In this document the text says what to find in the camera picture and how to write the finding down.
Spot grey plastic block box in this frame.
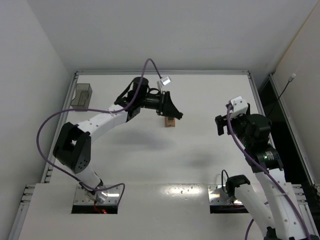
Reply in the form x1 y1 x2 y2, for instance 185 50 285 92
70 83 93 111

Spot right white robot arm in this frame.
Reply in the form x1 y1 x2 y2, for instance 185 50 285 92
215 97 315 240

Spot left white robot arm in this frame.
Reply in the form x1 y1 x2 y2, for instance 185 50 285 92
53 76 183 204

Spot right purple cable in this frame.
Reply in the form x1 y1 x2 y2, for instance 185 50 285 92
225 103 312 240

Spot purple cable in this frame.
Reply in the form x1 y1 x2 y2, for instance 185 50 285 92
225 103 312 240
36 58 163 196

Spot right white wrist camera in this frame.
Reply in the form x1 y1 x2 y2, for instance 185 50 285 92
226 96 249 119

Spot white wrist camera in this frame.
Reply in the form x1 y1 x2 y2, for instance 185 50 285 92
156 76 172 93
226 96 249 119

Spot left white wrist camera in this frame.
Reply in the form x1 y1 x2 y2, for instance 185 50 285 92
156 76 172 93

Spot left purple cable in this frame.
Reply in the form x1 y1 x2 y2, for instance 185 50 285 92
36 58 163 196

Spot black wall cable with plug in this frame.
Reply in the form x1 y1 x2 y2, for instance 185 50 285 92
267 73 297 113

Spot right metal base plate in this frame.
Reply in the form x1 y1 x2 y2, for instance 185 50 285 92
207 184 243 207

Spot metal base plate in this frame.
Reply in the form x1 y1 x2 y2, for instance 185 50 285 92
207 184 243 207
73 186 120 206

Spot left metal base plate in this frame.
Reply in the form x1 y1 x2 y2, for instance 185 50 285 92
73 186 120 206

